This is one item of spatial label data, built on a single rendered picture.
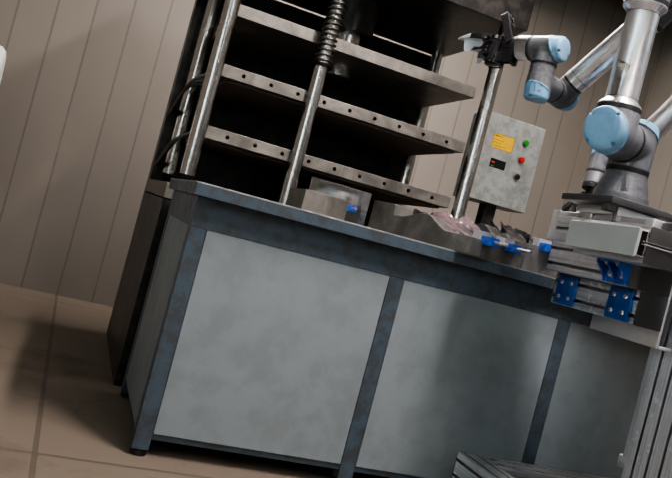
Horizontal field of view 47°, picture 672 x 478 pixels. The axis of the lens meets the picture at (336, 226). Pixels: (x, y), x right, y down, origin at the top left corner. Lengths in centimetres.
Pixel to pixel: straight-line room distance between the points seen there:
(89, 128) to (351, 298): 270
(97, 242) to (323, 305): 260
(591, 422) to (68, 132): 325
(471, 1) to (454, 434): 177
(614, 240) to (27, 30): 364
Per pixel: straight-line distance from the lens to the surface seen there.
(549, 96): 235
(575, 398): 282
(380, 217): 272
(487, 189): 354
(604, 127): 213
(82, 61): 476
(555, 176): 574
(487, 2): 342
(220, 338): 229
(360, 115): 323
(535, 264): 266
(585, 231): 205
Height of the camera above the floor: 75
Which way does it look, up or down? 1 degrees up
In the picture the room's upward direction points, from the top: 15 degrees clockwise
